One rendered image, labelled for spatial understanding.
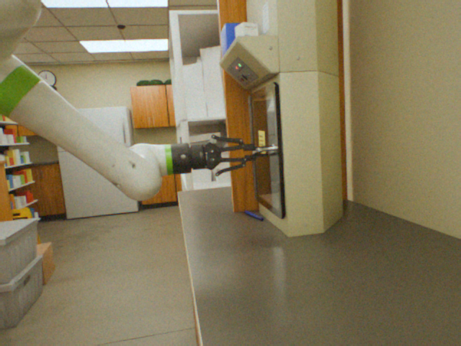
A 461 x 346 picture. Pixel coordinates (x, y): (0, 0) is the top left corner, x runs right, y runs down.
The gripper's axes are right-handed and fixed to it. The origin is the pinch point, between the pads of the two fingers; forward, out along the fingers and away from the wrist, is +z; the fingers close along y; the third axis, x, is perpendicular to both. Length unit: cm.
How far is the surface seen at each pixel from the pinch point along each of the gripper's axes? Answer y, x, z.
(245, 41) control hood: 28.4, -15.2, -3.5
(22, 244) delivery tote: -39, 179, -144
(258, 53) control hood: 25.1, -14.7, -0.4
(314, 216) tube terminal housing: -21.3, -7.5, 13.6
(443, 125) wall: 1, -19, 49
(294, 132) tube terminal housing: 3.6, -11.4, 9.0
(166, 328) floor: -101, 128, -40
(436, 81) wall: 13, -19, 49
